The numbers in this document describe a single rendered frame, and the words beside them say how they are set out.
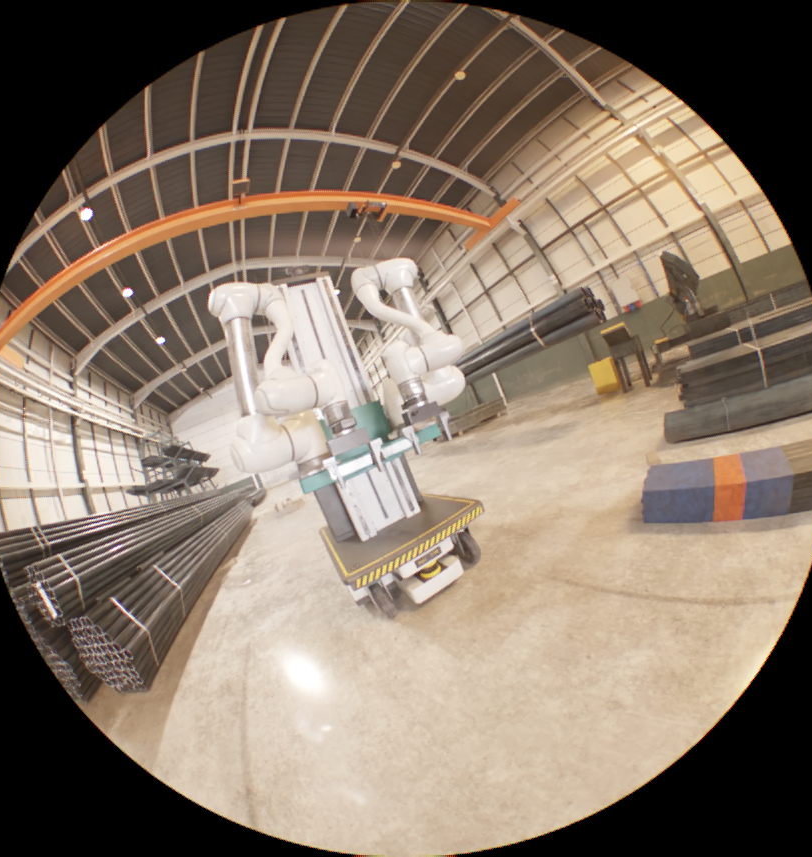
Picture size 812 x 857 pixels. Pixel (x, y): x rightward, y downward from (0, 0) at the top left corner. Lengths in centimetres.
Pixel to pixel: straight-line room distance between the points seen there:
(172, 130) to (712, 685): 1030
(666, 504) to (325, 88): 981
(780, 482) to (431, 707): 135
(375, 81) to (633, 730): 1010
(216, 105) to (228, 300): 861
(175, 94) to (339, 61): 406
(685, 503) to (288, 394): 143
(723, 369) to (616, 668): 185
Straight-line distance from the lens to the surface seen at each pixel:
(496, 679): 89
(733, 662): 91
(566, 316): 299
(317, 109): 950
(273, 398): 69
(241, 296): 109
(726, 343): 285
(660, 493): 122
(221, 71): 925
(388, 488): 134
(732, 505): 125
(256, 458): 93
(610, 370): 495
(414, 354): 90
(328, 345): 141
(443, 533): 109
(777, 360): 233
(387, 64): 943
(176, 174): 996
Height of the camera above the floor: 77
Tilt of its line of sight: 1 degrees down
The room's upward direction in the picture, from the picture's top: 22 degrees counter-clockwise
